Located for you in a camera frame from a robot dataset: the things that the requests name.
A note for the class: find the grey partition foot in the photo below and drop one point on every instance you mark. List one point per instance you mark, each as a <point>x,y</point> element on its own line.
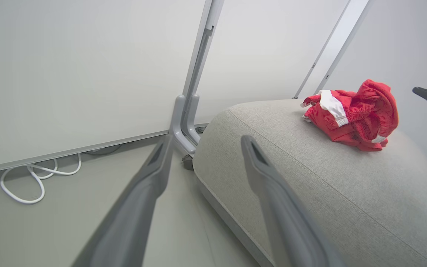
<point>175,118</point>
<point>189,111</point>

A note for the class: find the grey fabric sofa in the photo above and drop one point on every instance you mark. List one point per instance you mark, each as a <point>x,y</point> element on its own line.
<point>328,193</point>

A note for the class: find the red shorts with white stripe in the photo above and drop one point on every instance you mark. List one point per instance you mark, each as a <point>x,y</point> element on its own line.
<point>361,118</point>

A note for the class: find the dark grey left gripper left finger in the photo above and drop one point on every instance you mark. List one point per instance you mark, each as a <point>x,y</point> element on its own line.
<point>132,215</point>

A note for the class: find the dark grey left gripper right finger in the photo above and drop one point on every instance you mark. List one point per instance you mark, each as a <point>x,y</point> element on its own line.
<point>284,222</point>

